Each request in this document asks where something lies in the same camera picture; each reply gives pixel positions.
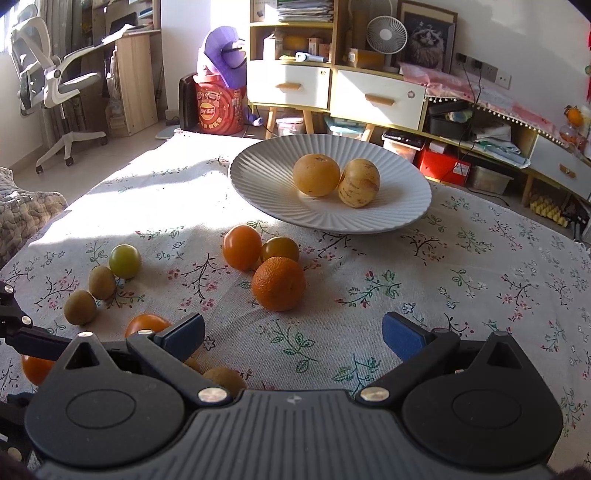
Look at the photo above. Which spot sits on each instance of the wooden desk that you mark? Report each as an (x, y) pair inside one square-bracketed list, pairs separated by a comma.
[(124, 33)]

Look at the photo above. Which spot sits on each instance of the smooth orange tomato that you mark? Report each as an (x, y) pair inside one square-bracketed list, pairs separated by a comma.
[(241, 247)]

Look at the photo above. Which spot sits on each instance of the framed cat picture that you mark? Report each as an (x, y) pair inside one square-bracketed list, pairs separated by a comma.
[(431, 35)]

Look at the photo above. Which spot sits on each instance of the long low sideboard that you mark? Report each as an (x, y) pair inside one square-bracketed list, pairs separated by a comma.
[(480, 130)]

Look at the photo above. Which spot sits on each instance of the pink cloth runner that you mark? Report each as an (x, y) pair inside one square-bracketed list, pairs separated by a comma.
[(443, 85)]

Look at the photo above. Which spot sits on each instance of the white ribbed plate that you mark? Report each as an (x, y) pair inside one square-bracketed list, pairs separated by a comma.
[(263, 175)]

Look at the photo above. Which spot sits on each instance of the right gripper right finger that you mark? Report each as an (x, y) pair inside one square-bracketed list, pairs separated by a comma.
[(423, 353)]

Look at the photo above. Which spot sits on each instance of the brown kiwi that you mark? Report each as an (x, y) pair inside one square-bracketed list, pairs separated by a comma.
[(226, 378), (101, 283), (192, 363), (80, 308)]

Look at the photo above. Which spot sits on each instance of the wooden shelf cabinet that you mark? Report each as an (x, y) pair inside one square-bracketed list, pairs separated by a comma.
[(375, 98)]

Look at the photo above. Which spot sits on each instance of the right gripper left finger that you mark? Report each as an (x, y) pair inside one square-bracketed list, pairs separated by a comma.
[(163, 354)]

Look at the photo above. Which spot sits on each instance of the rough orange mandarin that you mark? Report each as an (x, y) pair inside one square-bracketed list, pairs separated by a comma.
[(278, 284)]

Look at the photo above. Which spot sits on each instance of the floral tablecloth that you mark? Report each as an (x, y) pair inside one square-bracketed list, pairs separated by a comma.
[(467, 264)]

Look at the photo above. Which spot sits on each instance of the white desk fan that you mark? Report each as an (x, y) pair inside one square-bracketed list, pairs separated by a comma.
[(388, 36)]

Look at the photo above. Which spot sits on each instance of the orange decoration on sideboard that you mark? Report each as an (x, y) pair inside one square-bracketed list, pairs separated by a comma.
[(574, 116)]

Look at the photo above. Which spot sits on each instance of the white office chair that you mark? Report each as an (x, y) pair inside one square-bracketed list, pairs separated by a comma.
[(42, 80)]

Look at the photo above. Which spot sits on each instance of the yellow striped melon fruit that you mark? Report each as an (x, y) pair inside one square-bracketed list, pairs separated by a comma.
[(360, 183)]

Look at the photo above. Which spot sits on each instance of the green tomato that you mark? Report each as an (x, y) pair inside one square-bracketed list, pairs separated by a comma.
[(125, 261)]

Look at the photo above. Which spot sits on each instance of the black flat heater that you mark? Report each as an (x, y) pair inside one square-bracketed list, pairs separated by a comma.
[(187, 104)]

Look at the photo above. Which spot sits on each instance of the wall power sockets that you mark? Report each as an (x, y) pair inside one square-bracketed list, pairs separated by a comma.
[(483, 70)]

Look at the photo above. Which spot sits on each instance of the knitted grey blanket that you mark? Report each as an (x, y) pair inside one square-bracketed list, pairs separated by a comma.
[(23, 214)]

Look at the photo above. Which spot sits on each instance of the small orange tomato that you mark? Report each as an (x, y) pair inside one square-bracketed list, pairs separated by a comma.
[(36, 369)]

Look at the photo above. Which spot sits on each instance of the red storage box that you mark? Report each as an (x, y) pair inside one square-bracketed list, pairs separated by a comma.
[(443, 167)]

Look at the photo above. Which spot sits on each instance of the dark orange-green tomato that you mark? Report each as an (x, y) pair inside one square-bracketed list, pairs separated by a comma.
[(280, 246)]

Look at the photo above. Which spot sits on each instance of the red round bucket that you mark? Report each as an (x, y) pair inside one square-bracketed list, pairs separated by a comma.
[(219, 108)]

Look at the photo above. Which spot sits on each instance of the clear plastic storage box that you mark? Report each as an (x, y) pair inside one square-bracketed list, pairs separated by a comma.
[(287, 126)]

